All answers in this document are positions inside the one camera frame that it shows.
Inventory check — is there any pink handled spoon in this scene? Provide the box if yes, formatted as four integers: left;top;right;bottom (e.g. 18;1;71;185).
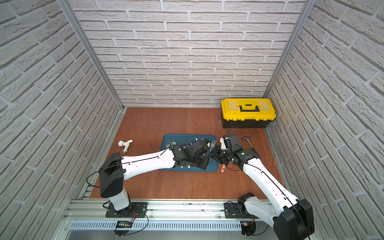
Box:
210;140;217;152

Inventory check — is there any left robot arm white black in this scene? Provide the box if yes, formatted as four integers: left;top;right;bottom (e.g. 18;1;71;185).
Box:
99;139;216;212

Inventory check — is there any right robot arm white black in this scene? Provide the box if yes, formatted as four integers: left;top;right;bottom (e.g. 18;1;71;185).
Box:
208;134;315;240

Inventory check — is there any teal plastic tray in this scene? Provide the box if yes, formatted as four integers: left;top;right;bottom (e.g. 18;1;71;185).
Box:
161;134;219;173

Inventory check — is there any yellow black toolbox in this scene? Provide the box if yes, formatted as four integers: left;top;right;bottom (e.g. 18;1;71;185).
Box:
221;98;277;129

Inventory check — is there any white pipe fitting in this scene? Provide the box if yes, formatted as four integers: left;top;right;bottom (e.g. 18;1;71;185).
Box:
118;140;133;154

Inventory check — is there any right controller board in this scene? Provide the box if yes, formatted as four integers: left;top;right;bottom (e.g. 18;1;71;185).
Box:
241;222;257;238

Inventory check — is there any controller board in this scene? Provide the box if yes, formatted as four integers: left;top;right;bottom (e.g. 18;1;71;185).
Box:
241;222;257;238
114;221;133;237

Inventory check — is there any left controller board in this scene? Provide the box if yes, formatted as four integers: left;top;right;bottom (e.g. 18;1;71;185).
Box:
114;221;133;237

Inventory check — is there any hammer with black handle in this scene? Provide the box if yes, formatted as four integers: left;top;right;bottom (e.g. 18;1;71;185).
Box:
242;136;257;154

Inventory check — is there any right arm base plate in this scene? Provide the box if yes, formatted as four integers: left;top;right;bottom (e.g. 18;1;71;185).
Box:
224;201;252;219

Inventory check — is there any aluminium front rail frame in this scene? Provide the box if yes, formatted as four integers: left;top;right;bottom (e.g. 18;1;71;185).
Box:
53;197;316;240

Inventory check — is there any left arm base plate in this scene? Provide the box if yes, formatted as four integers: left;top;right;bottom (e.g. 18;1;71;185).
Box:
106;202;148;218

